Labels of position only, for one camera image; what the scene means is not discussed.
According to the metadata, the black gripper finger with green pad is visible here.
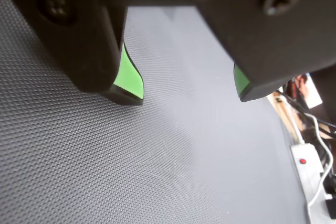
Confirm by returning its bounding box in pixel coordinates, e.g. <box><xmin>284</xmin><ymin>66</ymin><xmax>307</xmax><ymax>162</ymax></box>
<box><xmin>0</xmin><ymin>0</ymin><xmax>145</xmax><ymax>106</ymax></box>
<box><xmin>188</xmin><ymin>0</ymin><xmax>336</xmax><ymax>103</ymax></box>

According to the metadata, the white card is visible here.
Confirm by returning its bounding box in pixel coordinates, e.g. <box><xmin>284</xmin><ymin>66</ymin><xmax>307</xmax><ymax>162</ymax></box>
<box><xmin>304</xmin><ymin>74</ymin><xmax>323</xmax><ymax>109</ymax></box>

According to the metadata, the white power strip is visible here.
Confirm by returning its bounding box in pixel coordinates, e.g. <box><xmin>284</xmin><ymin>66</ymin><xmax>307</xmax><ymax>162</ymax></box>
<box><xmin>290</xmin><ymin>144</ymin><xmax>336</xmax><ymax>224</ymax></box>

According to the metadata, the grey textured mat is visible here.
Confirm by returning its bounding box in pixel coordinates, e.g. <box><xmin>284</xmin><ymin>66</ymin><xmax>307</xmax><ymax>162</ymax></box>
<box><xmin>0</xmin><ymin>0</ymin><xmax>312</xmax><ymax>224</ymax></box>

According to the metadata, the black plug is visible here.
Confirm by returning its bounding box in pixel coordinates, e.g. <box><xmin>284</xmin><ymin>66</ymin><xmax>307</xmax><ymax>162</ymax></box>
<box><xmin>324</xmin><ymin>174</ymin><xmax>336</xmax><ymax>219</ymax></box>

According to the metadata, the thin black cable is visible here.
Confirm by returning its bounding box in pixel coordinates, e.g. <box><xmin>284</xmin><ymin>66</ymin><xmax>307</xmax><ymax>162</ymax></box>
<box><xmin>275</xmin><ymin>90</ymin><xmax>336</xmax><ymax>129</ymax></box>

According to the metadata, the white cable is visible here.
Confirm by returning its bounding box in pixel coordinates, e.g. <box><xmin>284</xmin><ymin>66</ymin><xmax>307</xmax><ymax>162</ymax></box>
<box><xmin>300</xmin><ymin>112</ymin><xmax>334</xmax><ymax>224</ymax></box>

